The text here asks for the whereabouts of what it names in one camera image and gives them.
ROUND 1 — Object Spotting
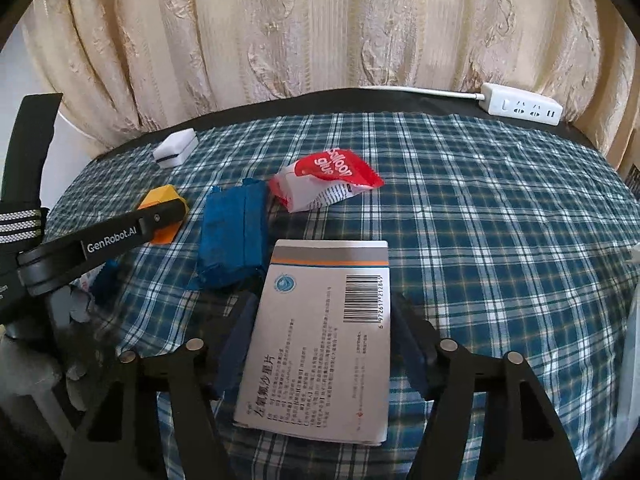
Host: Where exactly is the white power strip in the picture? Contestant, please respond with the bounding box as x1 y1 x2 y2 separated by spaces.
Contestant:
477 82 563 127

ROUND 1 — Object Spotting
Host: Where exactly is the white plastic container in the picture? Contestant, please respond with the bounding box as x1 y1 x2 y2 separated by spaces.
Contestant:
617 242 640 441

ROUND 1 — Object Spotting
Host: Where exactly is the person's left hand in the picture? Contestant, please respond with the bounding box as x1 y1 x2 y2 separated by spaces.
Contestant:
0 280 93 411

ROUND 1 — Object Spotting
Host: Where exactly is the white power strip cable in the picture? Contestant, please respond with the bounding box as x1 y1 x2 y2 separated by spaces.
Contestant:
360 85 486 102

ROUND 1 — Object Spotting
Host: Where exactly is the white medicine box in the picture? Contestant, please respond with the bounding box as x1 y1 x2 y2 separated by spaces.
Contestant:
232 239 391 445

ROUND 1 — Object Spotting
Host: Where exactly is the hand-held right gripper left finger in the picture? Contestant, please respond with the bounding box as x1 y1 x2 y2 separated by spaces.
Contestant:
60 292 261 480

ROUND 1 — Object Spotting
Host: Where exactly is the blue foil packet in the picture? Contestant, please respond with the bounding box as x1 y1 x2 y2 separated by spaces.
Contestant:
187 177 268 291

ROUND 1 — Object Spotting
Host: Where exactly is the small white sponge black stripe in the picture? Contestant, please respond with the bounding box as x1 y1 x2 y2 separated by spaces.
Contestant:
152 129 197 167

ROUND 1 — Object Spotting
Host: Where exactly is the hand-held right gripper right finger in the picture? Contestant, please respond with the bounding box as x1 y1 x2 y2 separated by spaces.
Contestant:
391 292 583 480

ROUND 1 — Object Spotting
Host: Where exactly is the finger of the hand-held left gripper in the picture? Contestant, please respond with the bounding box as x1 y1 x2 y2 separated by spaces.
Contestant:
17 200 185 297

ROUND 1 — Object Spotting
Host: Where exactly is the beige patterned curtain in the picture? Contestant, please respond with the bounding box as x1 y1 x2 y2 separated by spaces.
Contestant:
20 0 640 171

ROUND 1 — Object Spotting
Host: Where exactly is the red and white packet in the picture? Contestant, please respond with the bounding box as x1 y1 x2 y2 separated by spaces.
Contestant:
269 146 385 213

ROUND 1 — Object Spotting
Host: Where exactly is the blue instant noodle packet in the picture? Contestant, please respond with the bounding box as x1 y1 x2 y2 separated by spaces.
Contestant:
82 259 121 306

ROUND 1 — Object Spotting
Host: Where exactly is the blue plaid tablecloth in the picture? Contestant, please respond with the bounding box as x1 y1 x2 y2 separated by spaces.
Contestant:
45 110 640 480

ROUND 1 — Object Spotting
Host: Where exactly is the orange plastic block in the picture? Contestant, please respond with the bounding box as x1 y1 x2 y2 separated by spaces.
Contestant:
137 185 191 246

